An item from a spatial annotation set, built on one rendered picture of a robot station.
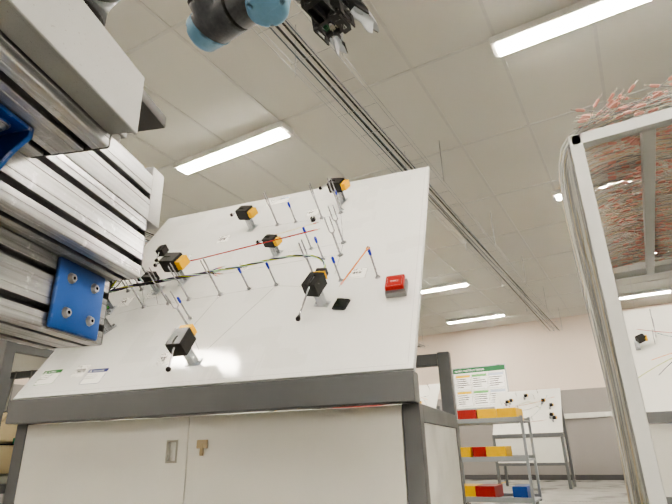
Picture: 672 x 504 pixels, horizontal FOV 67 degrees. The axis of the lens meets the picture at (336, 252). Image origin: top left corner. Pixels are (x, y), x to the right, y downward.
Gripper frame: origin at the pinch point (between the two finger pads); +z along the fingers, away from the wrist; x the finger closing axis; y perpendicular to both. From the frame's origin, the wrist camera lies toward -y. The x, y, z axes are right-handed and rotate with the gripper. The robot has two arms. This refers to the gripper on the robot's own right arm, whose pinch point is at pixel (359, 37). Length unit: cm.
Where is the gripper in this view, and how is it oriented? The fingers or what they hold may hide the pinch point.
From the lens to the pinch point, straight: 125.6
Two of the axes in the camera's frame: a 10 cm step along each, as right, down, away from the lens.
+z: 5.9, 2.8, 7.6
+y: 1.3, 8.9, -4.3
